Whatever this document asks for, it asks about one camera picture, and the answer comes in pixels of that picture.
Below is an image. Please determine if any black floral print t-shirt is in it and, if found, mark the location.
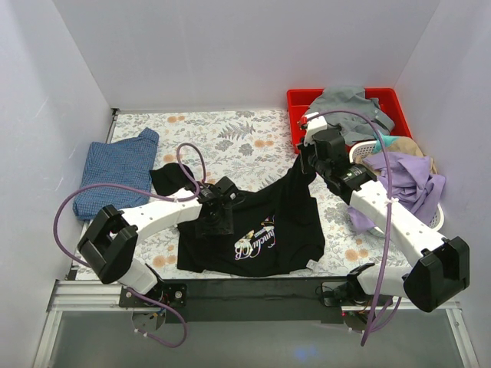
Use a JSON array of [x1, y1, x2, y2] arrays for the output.
[[148, 156, 328, 278]]

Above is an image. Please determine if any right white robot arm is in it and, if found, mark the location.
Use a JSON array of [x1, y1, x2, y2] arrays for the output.
[[298, 128, 470, 312]]

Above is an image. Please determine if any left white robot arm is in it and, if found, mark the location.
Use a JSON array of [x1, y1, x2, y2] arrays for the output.
[[77, 176, 243, 307]]

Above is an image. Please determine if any white plastic laundry basket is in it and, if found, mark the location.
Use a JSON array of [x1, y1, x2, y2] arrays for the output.
[[348, 139, 446, 235]]

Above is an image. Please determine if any grey shirt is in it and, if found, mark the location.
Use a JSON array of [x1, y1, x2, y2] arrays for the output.
[[305, 87, 395, 146]]

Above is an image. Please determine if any red plastic bin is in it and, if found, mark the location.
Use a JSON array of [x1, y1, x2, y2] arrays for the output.
[[286, 87, 412, 154]]

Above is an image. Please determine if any teal garment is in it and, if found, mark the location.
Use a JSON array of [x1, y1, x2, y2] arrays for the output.
[[372, 132, 399, 153]]

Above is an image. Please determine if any beige garment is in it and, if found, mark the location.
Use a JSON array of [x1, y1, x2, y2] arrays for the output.
[[350, 136, 425, 163]]

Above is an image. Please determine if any lilac purple shirt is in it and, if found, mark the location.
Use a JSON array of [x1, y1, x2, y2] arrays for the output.
[[355, 152, 446, 225]]

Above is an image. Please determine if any blue checkered folded shirt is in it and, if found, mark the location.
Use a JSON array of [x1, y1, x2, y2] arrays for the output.
[[73, 128, 159, 221]]

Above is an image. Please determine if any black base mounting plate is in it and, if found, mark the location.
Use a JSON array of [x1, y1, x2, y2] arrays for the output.
[[117, 277, 394, 327]]

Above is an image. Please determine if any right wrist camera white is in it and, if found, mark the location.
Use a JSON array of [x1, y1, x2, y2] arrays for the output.
[[299, 114, 328, 146]]

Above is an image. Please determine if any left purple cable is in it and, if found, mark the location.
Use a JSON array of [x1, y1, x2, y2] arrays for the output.
[[51, 142, 208, 349]]

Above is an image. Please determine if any purple cable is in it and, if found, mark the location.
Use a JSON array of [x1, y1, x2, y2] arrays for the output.
[[51, 142, 208, 349], [306, 110, 404, 347]]

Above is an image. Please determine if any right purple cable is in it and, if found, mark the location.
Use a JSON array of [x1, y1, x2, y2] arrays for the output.
[[306, 110, 404, 347]]

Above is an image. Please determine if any aluminium frame rail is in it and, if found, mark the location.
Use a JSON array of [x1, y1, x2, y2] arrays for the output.
[[47, 281, 479, 367]]

